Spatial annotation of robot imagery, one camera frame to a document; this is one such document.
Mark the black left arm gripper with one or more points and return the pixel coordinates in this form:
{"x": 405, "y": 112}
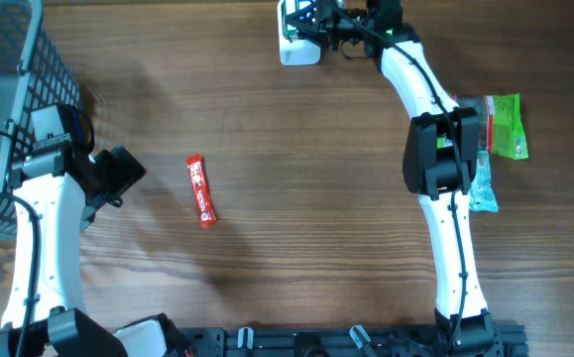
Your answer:
{"x": 122, "y": 172}

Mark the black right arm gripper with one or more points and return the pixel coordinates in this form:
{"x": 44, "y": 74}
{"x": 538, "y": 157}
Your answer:
{"x": 327, "y": 23}

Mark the red candy bar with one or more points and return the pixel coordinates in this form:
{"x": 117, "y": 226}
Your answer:
{"x": 198, "y": 179}

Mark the green snack bag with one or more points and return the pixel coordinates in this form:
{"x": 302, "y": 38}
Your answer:
{"x": 500, "y": 128}

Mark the teal tissue pack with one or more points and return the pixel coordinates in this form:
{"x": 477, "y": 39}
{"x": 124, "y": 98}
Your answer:
{"x": 482, "y": 197}

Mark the dark green gum pack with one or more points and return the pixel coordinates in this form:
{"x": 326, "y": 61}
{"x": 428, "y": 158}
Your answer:
{"x": 299, "y": 17}

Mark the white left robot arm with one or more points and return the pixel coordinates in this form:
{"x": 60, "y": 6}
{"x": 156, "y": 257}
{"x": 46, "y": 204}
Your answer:
{"x": 56, "y": 191}

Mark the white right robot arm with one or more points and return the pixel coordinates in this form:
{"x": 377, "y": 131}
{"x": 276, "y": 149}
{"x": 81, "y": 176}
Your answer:
{"x": 440, "y": 154}

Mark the white barcode scanner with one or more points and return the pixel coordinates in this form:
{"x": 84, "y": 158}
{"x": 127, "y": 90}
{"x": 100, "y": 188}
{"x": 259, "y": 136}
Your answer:
{"x": 293, "y": 50}

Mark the dark grey mesh basket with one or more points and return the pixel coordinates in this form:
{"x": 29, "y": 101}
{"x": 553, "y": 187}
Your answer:
{"x": 32, "y": 76}

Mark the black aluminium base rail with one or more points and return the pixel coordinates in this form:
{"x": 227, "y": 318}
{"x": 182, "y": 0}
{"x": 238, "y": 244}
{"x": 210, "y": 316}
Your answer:
{"x": 500, "y": 340}

